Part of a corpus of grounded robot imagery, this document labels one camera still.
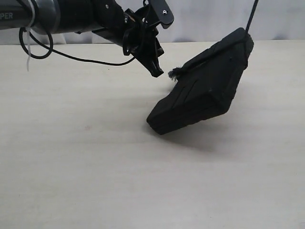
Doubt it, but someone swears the black plastic carrying case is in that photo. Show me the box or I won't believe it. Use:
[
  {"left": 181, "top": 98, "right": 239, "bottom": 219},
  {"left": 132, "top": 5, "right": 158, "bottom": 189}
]
[{"left": 146, "top": 27, "right": 254, "bottom": 135}]

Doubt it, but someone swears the white cable tie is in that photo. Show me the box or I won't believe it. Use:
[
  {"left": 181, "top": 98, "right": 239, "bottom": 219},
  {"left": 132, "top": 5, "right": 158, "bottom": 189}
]
[{"left": 25, "top": 0, "right": 36, "bottom": 72}]

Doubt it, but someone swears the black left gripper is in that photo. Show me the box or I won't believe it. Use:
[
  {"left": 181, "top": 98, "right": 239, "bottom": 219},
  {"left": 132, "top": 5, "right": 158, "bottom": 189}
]
[{"left": 92, "top": 0, "right": 164, "bottom": 78}]

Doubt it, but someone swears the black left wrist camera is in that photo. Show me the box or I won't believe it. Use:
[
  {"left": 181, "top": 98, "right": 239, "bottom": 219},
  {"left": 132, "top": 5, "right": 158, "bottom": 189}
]
[{"left": 143, "top": 0, "right": 174, "bottom": 29}]

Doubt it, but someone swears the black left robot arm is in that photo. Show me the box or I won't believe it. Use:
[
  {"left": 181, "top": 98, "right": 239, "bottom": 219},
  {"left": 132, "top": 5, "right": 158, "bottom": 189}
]
[{"left": 0, "top": 0, "right": 173, "bottom": 77}]

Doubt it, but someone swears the black braided rope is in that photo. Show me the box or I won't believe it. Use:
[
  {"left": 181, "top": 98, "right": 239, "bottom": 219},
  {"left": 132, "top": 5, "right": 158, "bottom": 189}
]
[{"left": 168, "top": 0, "right": 259, "bottom": 83}]

